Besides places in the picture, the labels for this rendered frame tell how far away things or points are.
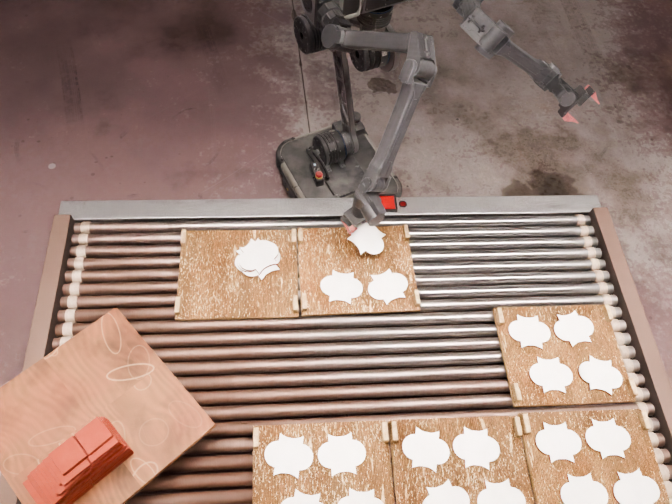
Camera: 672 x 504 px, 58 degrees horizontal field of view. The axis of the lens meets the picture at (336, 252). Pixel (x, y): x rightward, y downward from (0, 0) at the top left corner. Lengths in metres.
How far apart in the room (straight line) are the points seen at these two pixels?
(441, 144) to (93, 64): 2.26
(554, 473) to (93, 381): 1.41
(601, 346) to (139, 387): 1.51
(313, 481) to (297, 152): 1.96
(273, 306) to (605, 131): 2.84
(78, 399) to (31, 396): 0.13
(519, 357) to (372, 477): 0.64
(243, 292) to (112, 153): 1.88
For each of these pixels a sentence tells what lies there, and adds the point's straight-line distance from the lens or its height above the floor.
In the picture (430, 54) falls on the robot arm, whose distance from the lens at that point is 1.90.
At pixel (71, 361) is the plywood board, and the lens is 2.00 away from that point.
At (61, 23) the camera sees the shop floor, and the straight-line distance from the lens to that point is 4.69.
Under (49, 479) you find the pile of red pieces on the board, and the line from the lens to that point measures 1.78.
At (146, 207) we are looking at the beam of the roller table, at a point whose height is 0.92.
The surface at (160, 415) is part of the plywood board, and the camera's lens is 1.88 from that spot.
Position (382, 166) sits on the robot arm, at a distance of 1.93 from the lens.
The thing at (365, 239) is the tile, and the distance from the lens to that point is 2.15.
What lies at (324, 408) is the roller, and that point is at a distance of 1.97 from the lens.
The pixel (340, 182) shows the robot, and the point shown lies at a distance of 3.22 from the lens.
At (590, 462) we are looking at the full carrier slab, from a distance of 2.13.
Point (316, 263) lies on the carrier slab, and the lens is 2.16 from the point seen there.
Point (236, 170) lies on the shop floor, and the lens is 3.60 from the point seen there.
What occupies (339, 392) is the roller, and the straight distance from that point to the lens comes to 1.99.
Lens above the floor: 2.81
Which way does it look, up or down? 59 degrees down
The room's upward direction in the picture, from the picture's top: 8 degrees clockwise
